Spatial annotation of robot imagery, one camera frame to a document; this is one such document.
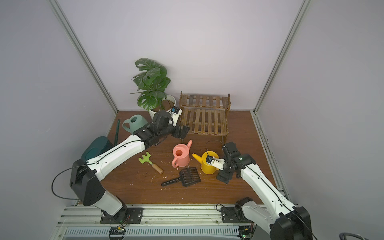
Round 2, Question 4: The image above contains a yellow watering can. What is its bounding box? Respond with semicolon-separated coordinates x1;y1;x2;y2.
193;151;219;175

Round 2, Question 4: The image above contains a pink watering can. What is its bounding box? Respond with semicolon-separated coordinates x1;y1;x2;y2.
172;140;193;168

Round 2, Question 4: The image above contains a brown wooden slatted shelf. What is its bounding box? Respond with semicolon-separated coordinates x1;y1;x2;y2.
179;93;231;142

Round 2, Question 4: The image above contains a sage green watering can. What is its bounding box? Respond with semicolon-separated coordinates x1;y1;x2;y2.
122;115;148;134

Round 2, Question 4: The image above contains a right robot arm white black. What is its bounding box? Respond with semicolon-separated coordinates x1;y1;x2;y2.
212;142;314;240

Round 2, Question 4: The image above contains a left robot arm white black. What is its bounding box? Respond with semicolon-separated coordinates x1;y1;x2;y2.
70;107;190;224

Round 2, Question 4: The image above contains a dark green watering can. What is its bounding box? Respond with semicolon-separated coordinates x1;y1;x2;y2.
81;119;120;162

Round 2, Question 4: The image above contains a white ribbed plant pot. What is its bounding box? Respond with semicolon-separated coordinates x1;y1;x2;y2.
149;95;177;119

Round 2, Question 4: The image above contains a black plastic sifting scoop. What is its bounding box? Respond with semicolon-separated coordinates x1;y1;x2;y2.
161;167;201;187

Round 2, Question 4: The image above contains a green monstera plant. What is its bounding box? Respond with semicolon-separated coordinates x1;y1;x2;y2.
133;58;171;111

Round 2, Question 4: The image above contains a right small circuit board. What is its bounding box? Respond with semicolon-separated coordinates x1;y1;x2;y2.
238;226;254;240

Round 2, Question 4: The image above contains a small circuit board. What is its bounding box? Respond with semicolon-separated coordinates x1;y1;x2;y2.
238;226;254;240
109;227;127;240

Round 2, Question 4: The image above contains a left small circuit board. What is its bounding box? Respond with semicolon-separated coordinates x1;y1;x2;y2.
109;227;127;240

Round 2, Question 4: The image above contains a left aluminium corner profile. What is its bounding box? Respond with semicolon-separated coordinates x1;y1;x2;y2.
47;0;119;114

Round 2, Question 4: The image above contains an aluminium corner profile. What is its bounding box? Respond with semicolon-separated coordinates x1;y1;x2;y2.
254;0;311;115
47;0;119;114

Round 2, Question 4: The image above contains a right aluminium corner profile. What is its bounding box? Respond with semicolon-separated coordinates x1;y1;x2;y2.
254;0;311;115

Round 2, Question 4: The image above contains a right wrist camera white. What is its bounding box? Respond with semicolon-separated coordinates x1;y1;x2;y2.
206;155;226;170

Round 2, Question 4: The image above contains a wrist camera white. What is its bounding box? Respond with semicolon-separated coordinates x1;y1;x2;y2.
170;106;182;127
206;155;226;170

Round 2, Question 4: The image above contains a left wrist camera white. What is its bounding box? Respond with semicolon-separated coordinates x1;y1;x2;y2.
170;106;182;127

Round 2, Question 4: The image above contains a green hand rake wooden handle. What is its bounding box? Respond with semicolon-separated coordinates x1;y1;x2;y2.
139;152;164;174

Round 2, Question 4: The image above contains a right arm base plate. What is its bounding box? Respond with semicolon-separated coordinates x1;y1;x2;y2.
220;207;251;224

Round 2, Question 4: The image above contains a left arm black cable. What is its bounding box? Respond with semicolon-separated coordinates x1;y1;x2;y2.
50;163;91;201

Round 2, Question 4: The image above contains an aluminium mounting rail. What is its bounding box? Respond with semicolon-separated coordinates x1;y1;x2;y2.
52;204;270;240

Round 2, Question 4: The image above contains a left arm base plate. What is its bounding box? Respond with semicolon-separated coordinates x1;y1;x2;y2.
100;206;144;225

